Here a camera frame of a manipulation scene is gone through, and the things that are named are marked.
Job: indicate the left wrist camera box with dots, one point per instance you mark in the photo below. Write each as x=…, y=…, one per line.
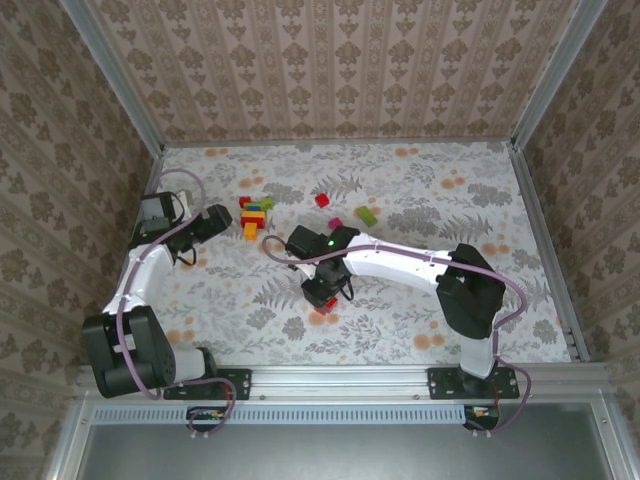
x=157, y=212

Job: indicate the small orange lego brick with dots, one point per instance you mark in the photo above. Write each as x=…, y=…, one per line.
x=250, y=233

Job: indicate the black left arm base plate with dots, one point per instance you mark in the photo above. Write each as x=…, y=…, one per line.
x=240, y=382

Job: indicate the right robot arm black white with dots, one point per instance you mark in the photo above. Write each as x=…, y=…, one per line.
x=400, y=260

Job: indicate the aluminium lower frame bar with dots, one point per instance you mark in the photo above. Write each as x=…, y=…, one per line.
x=67, y=440
x=607, y=450

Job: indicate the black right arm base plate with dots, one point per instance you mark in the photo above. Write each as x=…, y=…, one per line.
x=442, y=382

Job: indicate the aluminium table side rail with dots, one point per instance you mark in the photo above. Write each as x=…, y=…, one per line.
x=531, y=200
x=155, y=165

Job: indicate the aluminium frame post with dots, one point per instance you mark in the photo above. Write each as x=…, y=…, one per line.
x=114, y=75
x=555, y=75

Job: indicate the thin aluminium table rail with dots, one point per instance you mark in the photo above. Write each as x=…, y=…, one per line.
x=340, y=141

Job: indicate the long green lego brick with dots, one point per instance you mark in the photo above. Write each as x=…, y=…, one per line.
x=366, y=215
x=266, y=203

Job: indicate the small red lego brick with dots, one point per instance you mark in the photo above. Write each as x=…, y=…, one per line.
x=245, y=202
x=322, y=200

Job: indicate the aluminium table edge rail wide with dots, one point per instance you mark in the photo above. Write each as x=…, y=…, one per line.
x=340, y=380

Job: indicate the long red lego brick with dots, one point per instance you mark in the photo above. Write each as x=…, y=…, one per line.
x=253, y=222
x=330, y=302

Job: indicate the floral patterned table cover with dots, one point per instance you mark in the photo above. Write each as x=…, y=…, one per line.
x=400, y=170

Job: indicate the small pink lego brick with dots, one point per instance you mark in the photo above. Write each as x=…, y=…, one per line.
x=335, y=223

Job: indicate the long orange lego brick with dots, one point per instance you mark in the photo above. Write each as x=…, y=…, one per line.
x=253, y=215

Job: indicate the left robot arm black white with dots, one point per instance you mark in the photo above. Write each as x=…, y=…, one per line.
x=130, y=350

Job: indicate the grey metal panel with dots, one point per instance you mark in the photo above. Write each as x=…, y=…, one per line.
x=340, y=455

